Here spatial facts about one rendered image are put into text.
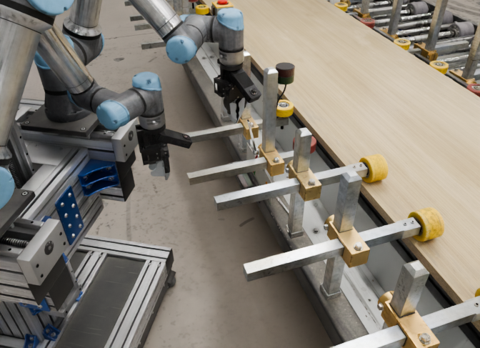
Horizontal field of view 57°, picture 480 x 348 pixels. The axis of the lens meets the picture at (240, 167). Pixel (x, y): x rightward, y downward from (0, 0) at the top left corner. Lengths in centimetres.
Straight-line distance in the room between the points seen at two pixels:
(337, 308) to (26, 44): 100
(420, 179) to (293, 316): 96
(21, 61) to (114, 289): 126
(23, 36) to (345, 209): 77
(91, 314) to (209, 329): 51
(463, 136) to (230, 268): 124
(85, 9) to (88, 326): 119
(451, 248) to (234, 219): 148
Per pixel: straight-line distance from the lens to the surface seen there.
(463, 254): 126
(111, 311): 195
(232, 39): 131
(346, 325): 128
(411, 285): 92
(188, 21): 133
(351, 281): 148
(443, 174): 150
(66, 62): 119
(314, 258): 108
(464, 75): 230
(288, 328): 209
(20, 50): 95
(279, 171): 149
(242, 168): 147
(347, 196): 104
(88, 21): 148
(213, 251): 235
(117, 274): 206
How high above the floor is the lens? 176
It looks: 38 degrees down
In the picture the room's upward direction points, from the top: 1 degrees counter-clockwise
